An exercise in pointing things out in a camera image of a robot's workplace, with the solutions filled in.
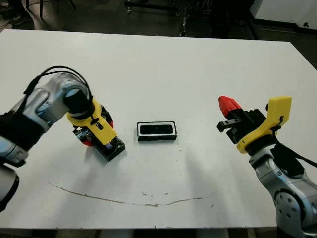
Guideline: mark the metal pole with caster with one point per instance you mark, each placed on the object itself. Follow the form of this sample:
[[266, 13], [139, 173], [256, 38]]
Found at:
[[184, 23]]

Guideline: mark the black metal cart frame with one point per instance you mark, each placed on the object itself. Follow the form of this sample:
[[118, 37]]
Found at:
[[148, 4]]

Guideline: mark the black box with white insert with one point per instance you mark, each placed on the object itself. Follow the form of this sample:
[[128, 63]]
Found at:
[[156, 138]]

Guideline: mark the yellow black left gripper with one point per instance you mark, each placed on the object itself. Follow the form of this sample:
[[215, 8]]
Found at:
[[101, 129]]

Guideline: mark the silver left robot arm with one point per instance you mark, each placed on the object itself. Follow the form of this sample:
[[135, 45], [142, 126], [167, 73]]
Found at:
[[24, 131]]

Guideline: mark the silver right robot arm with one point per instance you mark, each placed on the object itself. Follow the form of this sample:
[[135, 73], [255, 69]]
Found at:
[[292, 198]]

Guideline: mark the white cabinet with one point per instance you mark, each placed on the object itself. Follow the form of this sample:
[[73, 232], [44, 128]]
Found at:
[[284, 10]]

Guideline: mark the black metal chair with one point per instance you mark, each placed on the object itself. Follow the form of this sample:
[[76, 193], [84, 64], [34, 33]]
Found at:
[[40, 11]]

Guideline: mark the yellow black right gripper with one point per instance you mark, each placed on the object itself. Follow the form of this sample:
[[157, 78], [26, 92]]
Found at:
[[277, 111]]

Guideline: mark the person's dark shoe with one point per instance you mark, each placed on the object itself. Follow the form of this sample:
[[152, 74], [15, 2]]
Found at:
[[18, 20]]

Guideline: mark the glossy black box lid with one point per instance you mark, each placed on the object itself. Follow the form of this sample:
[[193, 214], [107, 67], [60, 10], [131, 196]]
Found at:
[[115, 150]]

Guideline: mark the slim black camera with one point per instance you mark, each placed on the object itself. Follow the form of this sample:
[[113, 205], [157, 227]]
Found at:
[[156, 129]]

